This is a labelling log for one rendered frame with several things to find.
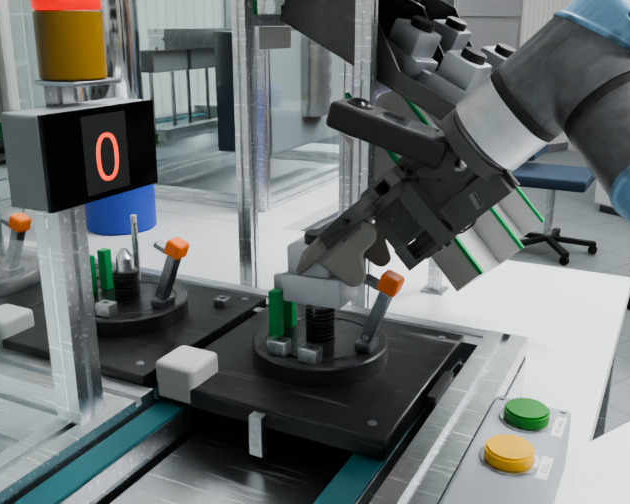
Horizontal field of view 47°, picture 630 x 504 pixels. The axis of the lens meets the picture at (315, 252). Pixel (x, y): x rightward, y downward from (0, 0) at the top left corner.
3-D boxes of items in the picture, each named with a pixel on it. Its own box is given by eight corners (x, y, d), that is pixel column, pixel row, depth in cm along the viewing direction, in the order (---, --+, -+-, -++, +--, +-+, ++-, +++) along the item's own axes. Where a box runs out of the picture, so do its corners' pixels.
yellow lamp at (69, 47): (121, 77, 57) (115, 11, 55) (74, 81, 53) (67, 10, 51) (73, 75, 59) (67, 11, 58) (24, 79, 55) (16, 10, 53)
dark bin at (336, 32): (497, 116, 93) (525, 63, 90) (450, 127, 83) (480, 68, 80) (336, 19, 104) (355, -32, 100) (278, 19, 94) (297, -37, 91)
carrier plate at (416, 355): (463, 351, 81) (464, 333, 81) (384, 461, 61) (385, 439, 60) (277, 314, 92) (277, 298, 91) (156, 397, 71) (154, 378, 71)
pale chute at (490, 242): (500, 265, 99) (524, 246, 96) (456, 292, 89) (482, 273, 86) (379, 107, 104) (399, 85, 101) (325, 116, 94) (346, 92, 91)
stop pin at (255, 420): (268, 452, 67) (267, 413, 65) (261, 458, 66) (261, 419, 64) (255, 448, 67) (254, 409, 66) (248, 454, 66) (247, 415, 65)
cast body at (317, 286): (358, 295, 74) (357, 229, 72) (340, 310, 71) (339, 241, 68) (286, 285, 78) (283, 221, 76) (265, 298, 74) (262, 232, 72)
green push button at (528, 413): (552, 421, 67) (554, 402, 66) (544, 443, 63) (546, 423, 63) (508, 411, 68) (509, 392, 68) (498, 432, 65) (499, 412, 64)
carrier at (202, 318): (267, 312, 92) (264, 216, 89) (144, 394, 72) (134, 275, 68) (119, 283, 103) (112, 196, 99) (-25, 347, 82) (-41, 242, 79)
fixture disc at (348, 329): (406, 343, 79) (407, 326, 78) (354, 400, 67) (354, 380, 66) (293, 320, 85) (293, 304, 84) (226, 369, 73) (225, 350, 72)
